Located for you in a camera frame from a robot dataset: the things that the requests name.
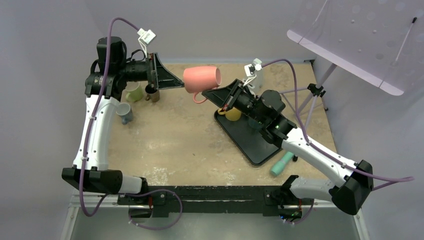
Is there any pink mug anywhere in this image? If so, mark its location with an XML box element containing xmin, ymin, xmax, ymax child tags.
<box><xmin>182</xmin><ymin>66</ymin><xmax>222</xmax><ymax>104</ymax></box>

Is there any white metronome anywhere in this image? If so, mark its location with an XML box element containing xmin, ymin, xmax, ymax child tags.
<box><xmin>248</xmin><ymin>58</ymin><xmax>264</xmax><ymax>95</ymax></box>

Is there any yellow mug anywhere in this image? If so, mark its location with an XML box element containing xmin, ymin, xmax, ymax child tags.
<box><xmin>217</xmin><ymin>108</ymin><xmax>242</xmax><ymax>122</ymax></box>

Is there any black serving tray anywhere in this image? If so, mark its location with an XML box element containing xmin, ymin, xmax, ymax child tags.
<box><xmin>213</xmin><ymin>111</ymin><xmax>283</xmax><ymax>166</ymax></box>

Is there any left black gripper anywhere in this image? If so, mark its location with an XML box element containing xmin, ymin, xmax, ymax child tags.
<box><xmin>117</xmin><ymin>52</ymin><xmax>184</xmax><ymax>90</ymax></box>

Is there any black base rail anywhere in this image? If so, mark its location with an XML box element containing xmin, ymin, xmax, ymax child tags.
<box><xmin>117</xmin><ymin>185</ymin><xmax>313</xmax><ymax>218</ymax></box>

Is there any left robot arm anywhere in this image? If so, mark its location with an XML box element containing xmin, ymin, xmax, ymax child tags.
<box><xmin>61</xmin><ymin>36</ymin><xmax>184</xmax><ymax>205</ymax></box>

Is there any purple cable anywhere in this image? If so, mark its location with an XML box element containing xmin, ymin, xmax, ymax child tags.
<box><xmin>78</xmin><ymin>17</ymin><xmax>183</xmax><ymax>231</ymax></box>
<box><xmin>261</xmin><ymin>58</ymin><xmax>415</xmax><ymax>191</ymax></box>

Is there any brown mug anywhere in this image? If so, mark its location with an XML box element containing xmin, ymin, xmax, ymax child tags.
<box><xmin>144</xmin><ymin>84</ymin><xmax>160</xmax><ymax>103</ymax></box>

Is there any light green mug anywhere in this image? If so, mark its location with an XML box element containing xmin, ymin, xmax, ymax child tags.
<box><xmin>125</xmin><ymin>82</ymin><xmax>144</xmax><ymax>103</ymax></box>

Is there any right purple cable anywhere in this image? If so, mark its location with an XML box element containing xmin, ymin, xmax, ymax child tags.
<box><xmin>261</xmin><ymin>58</ymin><xmax>415</xmax><ymax>191</ymax></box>

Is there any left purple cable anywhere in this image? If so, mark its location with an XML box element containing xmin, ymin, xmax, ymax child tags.
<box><xmin>78</xmin><ymin>17</ymin><xmax>183</xmax><ymax>231</ymax></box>

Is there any dark teal mug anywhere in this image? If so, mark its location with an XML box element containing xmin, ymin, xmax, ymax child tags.
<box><xmin>248</xmin><ymin>118</ymin><xmax>262</xmax><ymax>130</ymax></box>

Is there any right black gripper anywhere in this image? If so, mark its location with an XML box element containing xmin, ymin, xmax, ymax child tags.
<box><xmin>202</xmin><ymin>79</ymin><xmax>267</xmax><ymax>125</ymax></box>

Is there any tripod stand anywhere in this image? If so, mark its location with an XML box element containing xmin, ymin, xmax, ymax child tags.
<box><xmin>281</xmin><ymin>63</ymin><xmax>337</xmax><ymax>130</ymax></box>

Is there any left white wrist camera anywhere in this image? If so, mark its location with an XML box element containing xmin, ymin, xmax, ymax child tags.
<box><xmin>137</xmin><ymin>28</ymin><xmax>157</xmax><ymax>54</ymax></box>

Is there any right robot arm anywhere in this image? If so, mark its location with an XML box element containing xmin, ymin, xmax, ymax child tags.
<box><xmin>201</xmin><ymin>79</ymin><xmax>374</xmax><ymax>215</ymax></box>

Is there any teal bottle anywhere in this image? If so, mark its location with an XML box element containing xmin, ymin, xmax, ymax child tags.
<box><xmin>270</xmin><ymin>151</ymin><xmax>295</xmax><ymax>177</ymax></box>

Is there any blue grey mug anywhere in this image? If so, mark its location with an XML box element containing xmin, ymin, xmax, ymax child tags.
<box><xmin>116</xmin><ymin>102</ymin><xmax>134</xmax><ymax>125</ymax></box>

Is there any white perforated board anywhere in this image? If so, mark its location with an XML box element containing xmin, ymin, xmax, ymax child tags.
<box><xmin>287</xmin><ymin>0</ymin><xmax>424</xmax><ymax>96</ymax></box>

